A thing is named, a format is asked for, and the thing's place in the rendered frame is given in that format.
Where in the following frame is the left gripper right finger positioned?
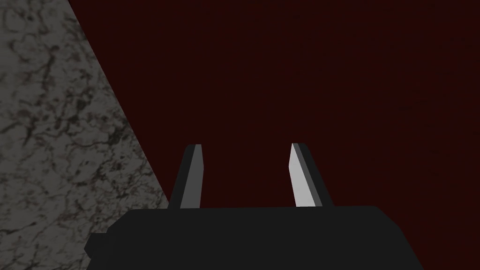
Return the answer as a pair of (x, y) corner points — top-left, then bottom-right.
(288, 142), (334, 208)

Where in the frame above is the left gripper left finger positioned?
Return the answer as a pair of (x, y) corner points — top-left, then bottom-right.
(167, 143), (205, 210)

